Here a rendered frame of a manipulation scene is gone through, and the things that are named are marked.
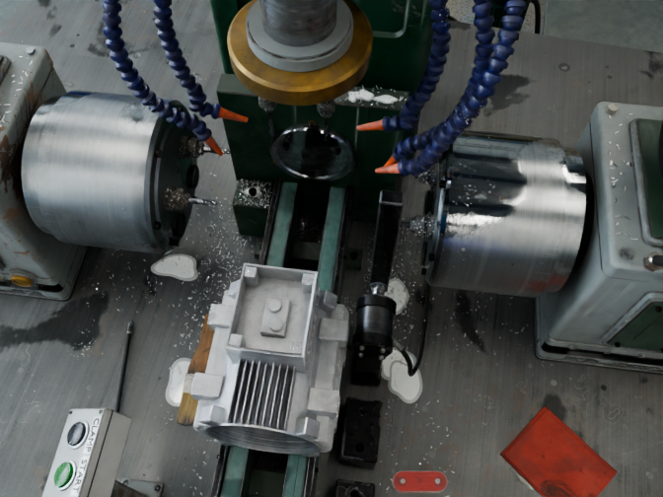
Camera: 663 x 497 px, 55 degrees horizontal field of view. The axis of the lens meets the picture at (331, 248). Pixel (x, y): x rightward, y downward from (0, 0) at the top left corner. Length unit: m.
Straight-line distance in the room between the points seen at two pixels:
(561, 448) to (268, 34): 0.80
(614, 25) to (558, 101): 1.53
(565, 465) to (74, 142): 0.92
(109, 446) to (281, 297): 0.29
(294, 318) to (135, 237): 0.30
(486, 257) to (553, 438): 0.38
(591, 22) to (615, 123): 2.01
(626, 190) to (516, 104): 0.59
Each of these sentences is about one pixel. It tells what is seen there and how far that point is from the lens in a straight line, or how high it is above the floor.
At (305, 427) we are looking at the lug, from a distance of 0.83.
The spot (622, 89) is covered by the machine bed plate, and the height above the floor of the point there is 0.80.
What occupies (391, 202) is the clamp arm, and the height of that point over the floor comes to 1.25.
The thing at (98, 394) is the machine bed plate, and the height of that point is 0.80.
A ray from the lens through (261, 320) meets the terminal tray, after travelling 0.84.
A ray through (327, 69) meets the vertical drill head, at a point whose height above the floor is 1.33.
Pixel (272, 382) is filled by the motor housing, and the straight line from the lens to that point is 0.84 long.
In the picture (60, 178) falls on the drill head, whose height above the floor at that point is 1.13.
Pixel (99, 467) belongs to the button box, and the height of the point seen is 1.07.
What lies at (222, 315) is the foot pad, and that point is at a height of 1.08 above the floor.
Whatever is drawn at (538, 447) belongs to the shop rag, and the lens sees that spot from 1.16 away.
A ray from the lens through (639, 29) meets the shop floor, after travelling 3.09.
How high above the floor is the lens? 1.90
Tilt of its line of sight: 62 degrees down
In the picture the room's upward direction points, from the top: straight up
